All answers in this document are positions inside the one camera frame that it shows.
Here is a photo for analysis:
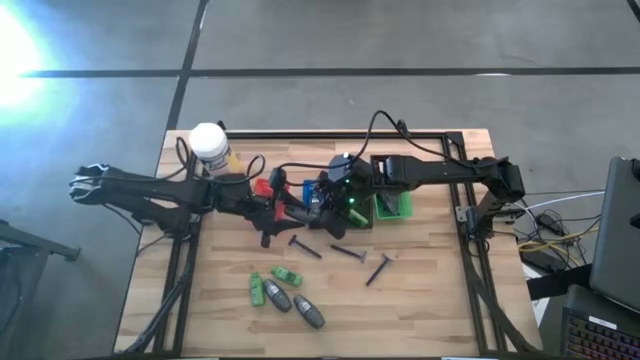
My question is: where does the grey laptop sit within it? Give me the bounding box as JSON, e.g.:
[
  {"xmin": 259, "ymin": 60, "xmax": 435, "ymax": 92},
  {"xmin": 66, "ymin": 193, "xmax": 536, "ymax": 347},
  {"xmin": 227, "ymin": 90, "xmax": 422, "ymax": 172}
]
[{"xmin": 588, "ymin": 155, "xmax": 640, "ymax": 315}]

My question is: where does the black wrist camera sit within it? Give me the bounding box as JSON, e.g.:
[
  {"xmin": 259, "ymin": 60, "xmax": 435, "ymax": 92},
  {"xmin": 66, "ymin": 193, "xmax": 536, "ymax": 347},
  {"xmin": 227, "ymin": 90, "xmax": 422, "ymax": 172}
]
[
  {"xmin": 327, "ymin": 152, "xmax": 355, "ymax": 174},
  {"xmin": 268, "ymin": 167, "xmax": 288, "ymax": 194}
]

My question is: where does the green plastic basket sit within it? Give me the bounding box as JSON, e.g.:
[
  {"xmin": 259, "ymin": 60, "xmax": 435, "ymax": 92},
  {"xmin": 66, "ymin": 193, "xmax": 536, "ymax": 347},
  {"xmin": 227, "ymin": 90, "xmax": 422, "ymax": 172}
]
[
  {"xmin": 373, "ymin": 189, "xmax": 415, "ymax": 222},
  {"xmin": 344, "ymin": 197, "xmax": 376, "ymax": 231}
]

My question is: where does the dark screw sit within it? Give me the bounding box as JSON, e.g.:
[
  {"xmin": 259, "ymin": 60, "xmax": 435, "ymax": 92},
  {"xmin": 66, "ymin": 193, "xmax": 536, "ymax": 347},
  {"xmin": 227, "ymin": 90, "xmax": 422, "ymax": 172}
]
[
  {"xmin": 288, "ymin": 234, "xmax": 323, "ymax": 260},
  {"xmin": 329, "ymin": 243, "xmax": 368, "ymax": 264}
]

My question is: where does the black stand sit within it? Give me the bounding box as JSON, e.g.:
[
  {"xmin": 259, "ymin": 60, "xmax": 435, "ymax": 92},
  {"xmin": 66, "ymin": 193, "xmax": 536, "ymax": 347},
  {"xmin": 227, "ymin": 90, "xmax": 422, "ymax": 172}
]
[{"xmin": 0, "ymin": 218, "xmax": 82, "ymax": 360}]

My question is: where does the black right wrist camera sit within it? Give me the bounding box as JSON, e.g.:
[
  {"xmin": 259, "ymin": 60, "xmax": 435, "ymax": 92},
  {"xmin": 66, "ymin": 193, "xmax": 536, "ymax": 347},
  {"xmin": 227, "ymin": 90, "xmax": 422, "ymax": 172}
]
[{"xmin": 327, "ymin": 152, "xmax": 355, "ymax": 174}]

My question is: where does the black strap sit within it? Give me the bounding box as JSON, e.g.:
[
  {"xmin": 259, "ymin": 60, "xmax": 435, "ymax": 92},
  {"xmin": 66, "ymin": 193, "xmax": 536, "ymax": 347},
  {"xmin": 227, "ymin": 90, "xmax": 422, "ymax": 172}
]
[{"xmin": 525, "ymin": 263, "xmax": 594, "ymax": 302}]

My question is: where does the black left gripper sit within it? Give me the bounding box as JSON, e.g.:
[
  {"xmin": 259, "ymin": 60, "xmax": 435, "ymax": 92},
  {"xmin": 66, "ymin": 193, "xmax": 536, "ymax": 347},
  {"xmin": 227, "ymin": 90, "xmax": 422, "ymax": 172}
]
[{"xmin": 238, "ymin": 192, "xmax": 307, "ymax": 250}]

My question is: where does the black backlit keyboard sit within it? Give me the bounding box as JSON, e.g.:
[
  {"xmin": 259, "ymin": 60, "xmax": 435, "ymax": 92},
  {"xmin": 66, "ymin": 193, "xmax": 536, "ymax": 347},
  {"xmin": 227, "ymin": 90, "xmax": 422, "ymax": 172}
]
[{"xmin": 558, "ymin": 284, "xmax": 640, "ymax": 360}]

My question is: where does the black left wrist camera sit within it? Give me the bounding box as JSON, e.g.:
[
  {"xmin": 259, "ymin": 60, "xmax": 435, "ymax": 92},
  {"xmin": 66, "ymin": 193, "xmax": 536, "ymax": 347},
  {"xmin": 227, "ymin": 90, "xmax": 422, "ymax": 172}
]
[{"xmin": 268, "ymin": 167, "xmax": 288, "ymax": 194}]

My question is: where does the black power adapter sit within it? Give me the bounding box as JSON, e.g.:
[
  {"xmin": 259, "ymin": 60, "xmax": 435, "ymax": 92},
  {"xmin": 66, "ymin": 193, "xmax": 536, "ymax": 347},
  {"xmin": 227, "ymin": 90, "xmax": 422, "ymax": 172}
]
[{"xmin": 535, "ymin": 212, "xmax": 565, "ymax": 236}]

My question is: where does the black aluminium rig frame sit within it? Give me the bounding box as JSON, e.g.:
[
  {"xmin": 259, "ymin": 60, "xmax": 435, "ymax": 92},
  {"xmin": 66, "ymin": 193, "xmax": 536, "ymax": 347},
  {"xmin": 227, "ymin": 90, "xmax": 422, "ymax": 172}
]
[{"xmin": 119, "ymin": 119, "xmax": 544, "ymax": 357}]

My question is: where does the red plastic basket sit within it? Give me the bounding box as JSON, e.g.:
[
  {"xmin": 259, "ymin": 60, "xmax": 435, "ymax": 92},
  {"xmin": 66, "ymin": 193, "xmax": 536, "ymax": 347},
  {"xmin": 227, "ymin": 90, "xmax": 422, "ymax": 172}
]
[{"xmin": 253, "ymin": 177, "xmax": 290, "ymax": 222}]

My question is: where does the white cable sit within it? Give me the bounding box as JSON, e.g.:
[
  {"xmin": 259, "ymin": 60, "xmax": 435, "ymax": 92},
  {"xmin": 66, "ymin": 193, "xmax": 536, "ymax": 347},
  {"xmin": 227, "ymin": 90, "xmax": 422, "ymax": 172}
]
[{"xmin": 523, "ymin": 190, "xmax": 607, "ymax": 212}]

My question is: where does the black power brick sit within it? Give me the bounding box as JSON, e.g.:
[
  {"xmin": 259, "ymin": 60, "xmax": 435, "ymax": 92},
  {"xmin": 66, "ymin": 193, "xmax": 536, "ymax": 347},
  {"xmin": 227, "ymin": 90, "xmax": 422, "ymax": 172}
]
[{"xmin": 520, "ymin": 248, "xmax": 559, "ymax": 274}]

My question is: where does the white-lidded yellow wipes canister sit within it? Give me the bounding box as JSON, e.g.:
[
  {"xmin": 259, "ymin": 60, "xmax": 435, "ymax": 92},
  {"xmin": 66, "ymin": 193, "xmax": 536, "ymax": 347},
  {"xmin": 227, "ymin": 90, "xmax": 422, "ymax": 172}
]
[{"xmin": 188, "ymin": 121, "xmax": 242, "ymax": 180}]

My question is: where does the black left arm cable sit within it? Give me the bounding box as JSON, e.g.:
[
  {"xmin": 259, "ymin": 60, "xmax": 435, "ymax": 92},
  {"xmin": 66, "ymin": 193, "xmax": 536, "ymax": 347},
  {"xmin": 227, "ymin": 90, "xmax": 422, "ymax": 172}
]
[{"xmin": 173, "ymin": 136, "xmax": 267, "ymax": 187}]

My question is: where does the dark grey toiletry item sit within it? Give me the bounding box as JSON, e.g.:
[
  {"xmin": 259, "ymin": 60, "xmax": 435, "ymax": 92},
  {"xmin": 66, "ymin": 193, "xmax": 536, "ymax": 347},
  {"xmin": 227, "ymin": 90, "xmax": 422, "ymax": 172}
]
[{"xmin": 378, "ymin": 192, "xmax": 404, "ymax": 217}]

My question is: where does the yellow cable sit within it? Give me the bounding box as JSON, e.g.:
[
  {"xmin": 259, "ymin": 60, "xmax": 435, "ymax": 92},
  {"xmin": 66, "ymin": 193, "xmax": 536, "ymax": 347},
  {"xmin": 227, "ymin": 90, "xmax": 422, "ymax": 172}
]
[{"xmin": 517, "ymin": 228, "xmax": 601, "ymax": 255}]

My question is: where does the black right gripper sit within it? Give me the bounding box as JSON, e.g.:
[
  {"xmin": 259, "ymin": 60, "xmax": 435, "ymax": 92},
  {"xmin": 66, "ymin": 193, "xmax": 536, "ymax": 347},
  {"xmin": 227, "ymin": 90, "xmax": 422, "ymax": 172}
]
[{"xmin": 285, "ymin": 167, "xmax": 375, "ymax": 240}]

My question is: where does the blue plastic basket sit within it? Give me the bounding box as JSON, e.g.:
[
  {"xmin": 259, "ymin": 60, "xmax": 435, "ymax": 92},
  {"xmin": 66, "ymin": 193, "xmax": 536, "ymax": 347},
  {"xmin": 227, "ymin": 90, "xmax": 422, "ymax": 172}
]
[{"xmin": 301, "ymin": 178, "xmax": 324, "ymax": 210}]

